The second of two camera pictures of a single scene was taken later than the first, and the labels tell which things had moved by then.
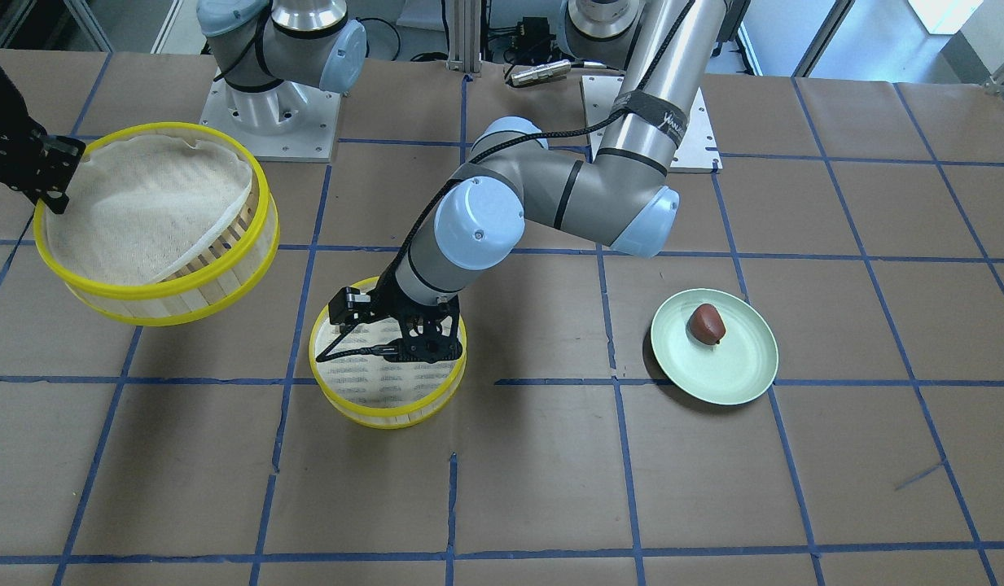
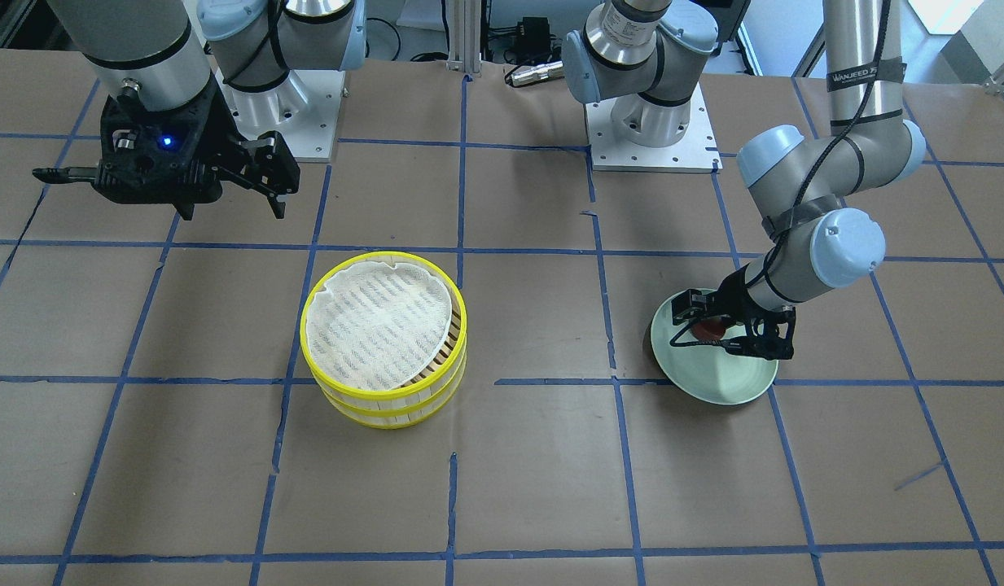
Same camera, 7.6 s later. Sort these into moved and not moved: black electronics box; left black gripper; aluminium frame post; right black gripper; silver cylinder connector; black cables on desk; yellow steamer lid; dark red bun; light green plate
Moved: right black gripper; yellow steamer lid; left black gripper
Not moved: black cables on desk; aluminium frame post; black electronics box; dark red bun; light green plate; silver cylinder connector
